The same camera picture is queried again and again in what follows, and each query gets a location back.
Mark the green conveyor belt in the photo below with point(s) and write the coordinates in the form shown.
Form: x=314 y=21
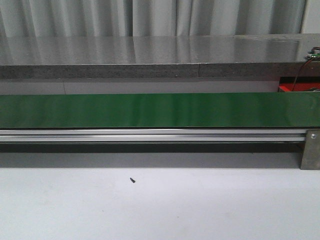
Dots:
x=162 y=110

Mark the grey stone-look shelf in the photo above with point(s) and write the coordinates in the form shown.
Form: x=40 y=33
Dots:
x=128 y=57

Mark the red bin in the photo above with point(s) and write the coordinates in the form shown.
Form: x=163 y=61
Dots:
x=302 y=84

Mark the small green circuit board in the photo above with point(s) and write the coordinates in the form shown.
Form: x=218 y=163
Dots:
x=314 y=54

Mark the grey curtain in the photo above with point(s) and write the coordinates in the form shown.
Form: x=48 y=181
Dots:
x=136 y=18

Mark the aluminium conveyor rail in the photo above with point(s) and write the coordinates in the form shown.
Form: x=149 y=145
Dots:
x=154 y=135

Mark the metal conveyor bracket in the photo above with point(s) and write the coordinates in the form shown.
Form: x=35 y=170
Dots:
x=311 y=153

